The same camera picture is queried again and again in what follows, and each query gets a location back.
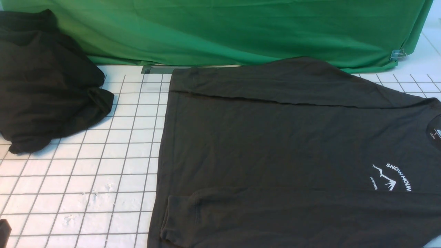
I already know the gray long sleeve shirt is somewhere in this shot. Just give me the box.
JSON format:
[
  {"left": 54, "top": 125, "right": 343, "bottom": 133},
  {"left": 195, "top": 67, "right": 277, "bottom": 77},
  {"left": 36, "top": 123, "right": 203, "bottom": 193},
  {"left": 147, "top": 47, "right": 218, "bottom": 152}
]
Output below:
[{"left": 147, "top": 58, "right": 440, "bottom": 248}]

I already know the gray metal bar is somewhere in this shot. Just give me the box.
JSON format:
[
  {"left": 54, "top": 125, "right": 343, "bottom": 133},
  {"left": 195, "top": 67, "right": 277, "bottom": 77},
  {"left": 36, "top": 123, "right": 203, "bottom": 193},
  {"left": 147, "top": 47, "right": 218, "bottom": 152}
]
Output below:
[{"left": 141, "top": 65, "right": 191, "bottom": 75}]

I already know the green backdrop cloth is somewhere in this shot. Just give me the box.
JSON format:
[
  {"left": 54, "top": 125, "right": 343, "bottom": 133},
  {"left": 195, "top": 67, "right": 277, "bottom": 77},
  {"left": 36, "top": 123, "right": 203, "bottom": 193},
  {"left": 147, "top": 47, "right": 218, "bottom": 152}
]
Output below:
[{"left": 1, "top": 0, "right": 433, "bottom": 73}]

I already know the black crumpled cloth pile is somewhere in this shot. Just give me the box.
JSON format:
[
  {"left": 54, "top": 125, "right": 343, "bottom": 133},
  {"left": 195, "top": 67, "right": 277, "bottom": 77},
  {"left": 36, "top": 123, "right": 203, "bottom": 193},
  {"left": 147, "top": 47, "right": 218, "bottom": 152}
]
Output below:
[{"left": 0, "top": 9, "right": 114, "bottom": 154}]

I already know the metal binder clip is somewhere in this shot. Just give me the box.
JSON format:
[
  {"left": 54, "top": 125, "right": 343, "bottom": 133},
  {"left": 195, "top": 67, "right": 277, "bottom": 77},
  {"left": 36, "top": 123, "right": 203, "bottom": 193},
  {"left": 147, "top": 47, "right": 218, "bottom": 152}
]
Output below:
[{"left": 389, "top": 49, "right": 407, "bottom": 62}]

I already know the black object at corner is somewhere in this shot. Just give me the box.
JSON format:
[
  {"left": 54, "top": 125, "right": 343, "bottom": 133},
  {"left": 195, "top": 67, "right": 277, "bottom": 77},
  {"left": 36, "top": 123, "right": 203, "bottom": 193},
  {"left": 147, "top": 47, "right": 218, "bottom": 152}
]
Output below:
[{"left": 0, "top": 219, "right": 12, "bottom": 248}]

